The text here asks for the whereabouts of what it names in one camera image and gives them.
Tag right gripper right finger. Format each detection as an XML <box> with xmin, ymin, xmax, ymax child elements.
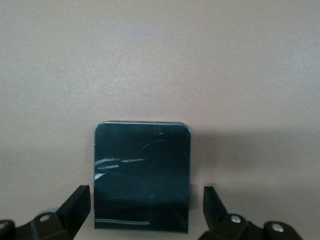
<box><xmin>199</xmin><ymin>186</ymin><xmax>301</xmax><ymax>240</ymax></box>

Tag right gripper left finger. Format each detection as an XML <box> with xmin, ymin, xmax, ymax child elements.
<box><xmin>0</xmin><ymin>184</ymin><xmax>91</xmax><ymax>240</ymax></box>

